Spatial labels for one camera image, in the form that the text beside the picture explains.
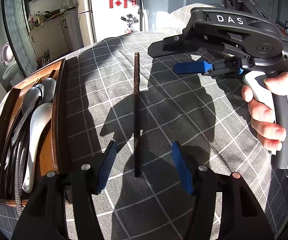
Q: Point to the white ceramic spoon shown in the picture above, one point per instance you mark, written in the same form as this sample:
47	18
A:
40	118

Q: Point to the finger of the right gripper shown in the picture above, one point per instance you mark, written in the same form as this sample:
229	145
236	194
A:
195	67
168	46

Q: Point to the grey checkered tablecloth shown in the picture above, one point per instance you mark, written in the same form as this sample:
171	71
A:
207	116

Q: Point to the white toilet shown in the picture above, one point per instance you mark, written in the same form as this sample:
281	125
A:
8	59

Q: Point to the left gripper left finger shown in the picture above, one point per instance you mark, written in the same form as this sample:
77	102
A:
44	215

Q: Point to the wooden utensil tray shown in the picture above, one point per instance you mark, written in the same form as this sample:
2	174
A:
52	153

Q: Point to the kitchen counter cabinet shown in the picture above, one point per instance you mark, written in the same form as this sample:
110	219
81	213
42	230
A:
59	36

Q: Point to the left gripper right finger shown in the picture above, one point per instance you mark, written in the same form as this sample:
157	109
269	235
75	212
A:
242	216

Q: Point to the steel spoon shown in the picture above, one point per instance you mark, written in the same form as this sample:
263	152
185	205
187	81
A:
31	99
49	85

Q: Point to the silver refrigerator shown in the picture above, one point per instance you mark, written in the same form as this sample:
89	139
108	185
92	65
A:
100	19

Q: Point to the steel spoon in tray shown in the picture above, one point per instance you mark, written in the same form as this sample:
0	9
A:
49	85

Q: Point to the person's right hand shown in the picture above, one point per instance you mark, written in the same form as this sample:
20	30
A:
271	133

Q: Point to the dark wooden chopstick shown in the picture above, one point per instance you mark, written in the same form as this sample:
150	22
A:
136	94

